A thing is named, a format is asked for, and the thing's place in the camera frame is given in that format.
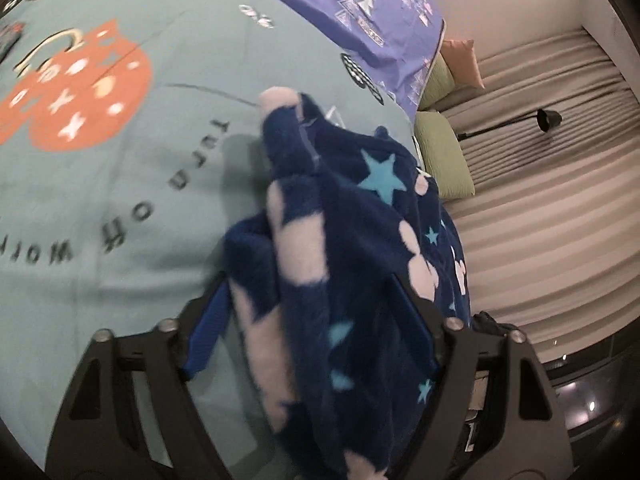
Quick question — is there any navy fleece star garment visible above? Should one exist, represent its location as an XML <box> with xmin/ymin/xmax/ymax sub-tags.
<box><xmin>224</xmin><ymin>87</ymin><xmax>471</xmax><ymax>479</ymax></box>

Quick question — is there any beige pleated curtain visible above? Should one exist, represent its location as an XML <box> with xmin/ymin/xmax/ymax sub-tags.
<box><xmin>438</xmin><ymin>29</ymin><xmax>639</xmax><ymax>362</ymax></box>

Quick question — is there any green pillow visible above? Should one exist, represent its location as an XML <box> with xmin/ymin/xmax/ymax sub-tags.
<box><xmin>418</xmin><ymin>53</ymin><xmax>456</xmax><ymax>110</ymax></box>
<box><xmin>414</xmin><ymin>112</ymin><xmax>475</xmax><ymax>200</ymax></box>

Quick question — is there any teal printed bed sheet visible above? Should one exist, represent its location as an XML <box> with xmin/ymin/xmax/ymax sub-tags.
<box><xmin>1</xmin><ymin>0</ymin><xmax>412</xmax><ymax>464</ymax></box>

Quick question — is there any black floor lamp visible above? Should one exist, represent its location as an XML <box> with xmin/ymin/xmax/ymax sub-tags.
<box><xmin>456</xmin><ymin>108</ymin><xmax>562</xmax><ymax>141</ymax></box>

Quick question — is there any peach pink pillow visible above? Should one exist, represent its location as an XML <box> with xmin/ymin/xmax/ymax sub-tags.
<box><xmin>440</xmin><ymin>39</ymin><xmax>485</xmax><ymax>89</ymax></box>

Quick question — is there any purple printed duvet cover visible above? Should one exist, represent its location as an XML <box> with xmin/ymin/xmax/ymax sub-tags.
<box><xmin>280</xmin><ymin>0</ymin><xmax>446</xmax><ymax>118</ymax></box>

